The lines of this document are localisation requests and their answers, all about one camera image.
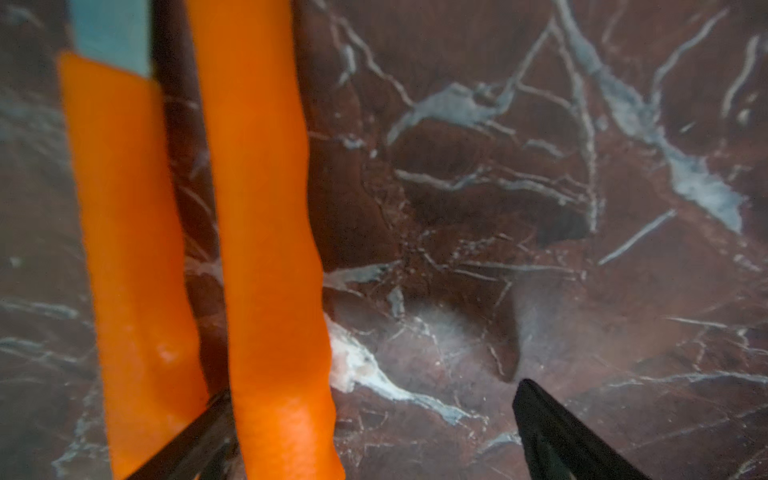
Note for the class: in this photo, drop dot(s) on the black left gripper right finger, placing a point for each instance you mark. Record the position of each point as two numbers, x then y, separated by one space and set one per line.
557 445

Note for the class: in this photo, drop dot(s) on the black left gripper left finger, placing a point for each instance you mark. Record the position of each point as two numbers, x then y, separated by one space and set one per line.
203 450

